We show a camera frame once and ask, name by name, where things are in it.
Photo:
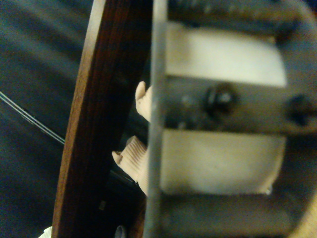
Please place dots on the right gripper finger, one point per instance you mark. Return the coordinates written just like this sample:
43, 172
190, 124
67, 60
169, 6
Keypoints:
247, 104

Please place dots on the beige shoe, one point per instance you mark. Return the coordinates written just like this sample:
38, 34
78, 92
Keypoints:
135, 161
144, 104

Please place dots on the brown shoe rack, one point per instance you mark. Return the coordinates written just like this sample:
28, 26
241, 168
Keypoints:
99, 124

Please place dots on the black curtain stand pole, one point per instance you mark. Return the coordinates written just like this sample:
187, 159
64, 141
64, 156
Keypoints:
32, 119

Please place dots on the white shoe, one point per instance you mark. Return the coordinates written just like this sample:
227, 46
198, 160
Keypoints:
47, 233

